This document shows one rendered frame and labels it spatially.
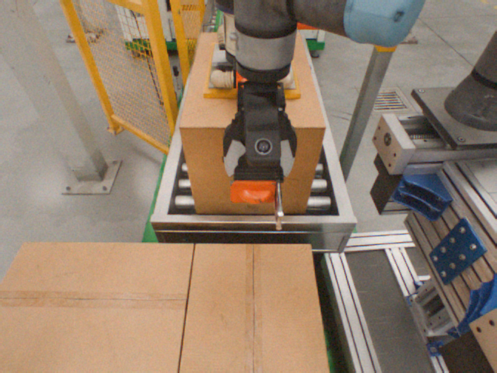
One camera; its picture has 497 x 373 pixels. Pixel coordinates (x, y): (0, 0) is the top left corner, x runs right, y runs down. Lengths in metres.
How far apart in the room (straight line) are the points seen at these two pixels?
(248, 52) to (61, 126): 1.61
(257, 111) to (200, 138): 0.48
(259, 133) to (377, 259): 1.21
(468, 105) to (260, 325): 0.76
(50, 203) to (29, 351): 1.23
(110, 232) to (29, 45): 0.97
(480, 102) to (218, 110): 0.62
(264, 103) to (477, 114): 0.57
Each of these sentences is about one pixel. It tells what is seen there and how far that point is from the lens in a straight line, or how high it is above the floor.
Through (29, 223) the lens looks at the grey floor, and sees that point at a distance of 2.17.
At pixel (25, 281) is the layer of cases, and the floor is 0.54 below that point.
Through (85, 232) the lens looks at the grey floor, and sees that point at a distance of 1.96.
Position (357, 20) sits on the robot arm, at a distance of 0.32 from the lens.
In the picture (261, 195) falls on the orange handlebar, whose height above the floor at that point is 1.09.
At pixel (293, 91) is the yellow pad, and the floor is 0.97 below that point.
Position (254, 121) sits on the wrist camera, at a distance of 0.41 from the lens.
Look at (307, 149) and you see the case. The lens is 0.92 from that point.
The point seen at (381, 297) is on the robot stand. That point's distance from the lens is 1.47.
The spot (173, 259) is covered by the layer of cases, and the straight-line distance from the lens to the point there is 1.08.
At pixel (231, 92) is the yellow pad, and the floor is 0.97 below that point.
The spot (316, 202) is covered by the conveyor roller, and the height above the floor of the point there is 0.55.
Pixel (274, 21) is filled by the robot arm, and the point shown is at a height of 1.34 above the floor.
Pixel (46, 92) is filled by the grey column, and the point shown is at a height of 0.65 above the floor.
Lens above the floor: 1.48
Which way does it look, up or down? 49 degrees down
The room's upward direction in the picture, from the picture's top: straight up
